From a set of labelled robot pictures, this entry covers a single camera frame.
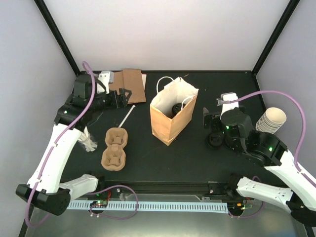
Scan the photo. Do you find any white straw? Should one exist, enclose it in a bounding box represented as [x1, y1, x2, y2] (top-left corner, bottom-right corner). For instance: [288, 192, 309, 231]
[118, 105, 136, 128]

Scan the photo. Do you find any yellow paper takeout bag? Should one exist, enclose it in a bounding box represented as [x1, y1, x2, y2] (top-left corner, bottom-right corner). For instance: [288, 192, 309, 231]
[150, 76, 199, 146]

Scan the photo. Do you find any cardboard cup carrier stack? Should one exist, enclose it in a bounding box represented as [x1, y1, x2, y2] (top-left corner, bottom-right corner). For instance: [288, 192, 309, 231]
[101, 127, 128, 171]

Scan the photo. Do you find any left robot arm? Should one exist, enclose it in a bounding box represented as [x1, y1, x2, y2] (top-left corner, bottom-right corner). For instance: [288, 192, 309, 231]
[16, 74, 132, 216]

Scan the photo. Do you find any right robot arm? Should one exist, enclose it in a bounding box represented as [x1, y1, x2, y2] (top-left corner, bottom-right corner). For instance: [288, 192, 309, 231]
[203, 107, 316, 227]

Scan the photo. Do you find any brown flat paper bag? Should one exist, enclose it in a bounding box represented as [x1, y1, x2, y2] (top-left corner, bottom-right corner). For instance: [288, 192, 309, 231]
[109, 69, 146, 104]

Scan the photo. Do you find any stack of paper cups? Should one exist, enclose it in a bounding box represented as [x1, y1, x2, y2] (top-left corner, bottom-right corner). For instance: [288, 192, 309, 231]
[255, 107, 287, 134]

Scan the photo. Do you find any cup of wrapped straws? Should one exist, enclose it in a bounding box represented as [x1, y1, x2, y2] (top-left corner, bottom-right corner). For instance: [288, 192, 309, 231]
[78, 127, 98, 152]

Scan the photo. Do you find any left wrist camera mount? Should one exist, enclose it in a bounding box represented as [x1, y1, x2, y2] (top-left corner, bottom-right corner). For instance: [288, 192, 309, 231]
[97, 71, 114, 94]

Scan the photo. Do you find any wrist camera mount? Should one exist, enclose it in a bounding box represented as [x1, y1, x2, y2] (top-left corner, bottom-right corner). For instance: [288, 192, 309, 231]
[217, 92, 239, 116]
[97, 71, 114, 94]

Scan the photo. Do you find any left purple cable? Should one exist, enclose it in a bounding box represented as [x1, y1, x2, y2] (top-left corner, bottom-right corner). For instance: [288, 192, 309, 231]
[24, 61, 97, 228]

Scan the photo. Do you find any purple cable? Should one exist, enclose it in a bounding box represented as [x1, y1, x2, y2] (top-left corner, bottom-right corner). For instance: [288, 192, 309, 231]
[24, 61, 97, 228]
[222, 90, 316, 188]

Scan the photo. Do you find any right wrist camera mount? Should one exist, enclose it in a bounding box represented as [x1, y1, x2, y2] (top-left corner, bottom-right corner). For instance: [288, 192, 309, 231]
[217, 92, 239, 116]

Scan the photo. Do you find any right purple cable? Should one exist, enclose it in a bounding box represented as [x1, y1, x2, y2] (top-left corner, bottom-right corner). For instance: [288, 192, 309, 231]
[222, 90, 316, 188]

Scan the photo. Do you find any white slotted cable duct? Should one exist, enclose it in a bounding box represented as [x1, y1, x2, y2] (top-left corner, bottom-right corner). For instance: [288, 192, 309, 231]
[67, 200, 229, 214]

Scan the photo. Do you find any black frame post left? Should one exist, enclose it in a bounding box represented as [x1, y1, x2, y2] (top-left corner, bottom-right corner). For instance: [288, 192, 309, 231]
[34, 0, 80, 76]

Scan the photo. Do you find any black frame post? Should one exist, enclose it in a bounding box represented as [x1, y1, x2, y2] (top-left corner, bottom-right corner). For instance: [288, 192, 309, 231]
[252, 0, 300, 76]
[34, 0, 80, 76]

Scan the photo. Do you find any black frame post right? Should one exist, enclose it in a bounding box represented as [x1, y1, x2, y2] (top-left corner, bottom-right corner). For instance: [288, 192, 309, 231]
[252, 0, 300, 76]

